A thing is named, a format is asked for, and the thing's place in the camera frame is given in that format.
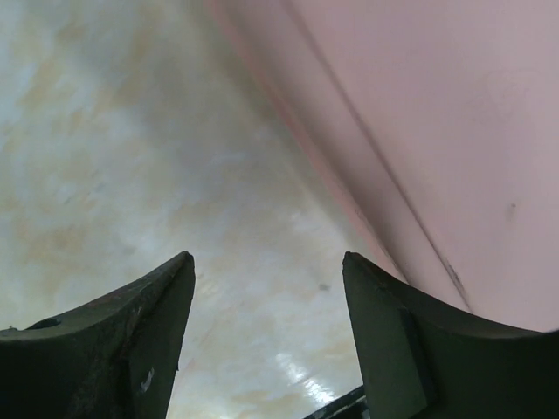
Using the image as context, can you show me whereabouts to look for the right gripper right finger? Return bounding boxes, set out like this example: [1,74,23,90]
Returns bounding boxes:
[342,252,558,418]

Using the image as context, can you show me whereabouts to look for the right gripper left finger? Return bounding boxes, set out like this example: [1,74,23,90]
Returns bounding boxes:
[1,251,195,418]

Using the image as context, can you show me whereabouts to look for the pink perforated basket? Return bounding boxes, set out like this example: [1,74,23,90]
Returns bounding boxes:
[210,1,558,331]

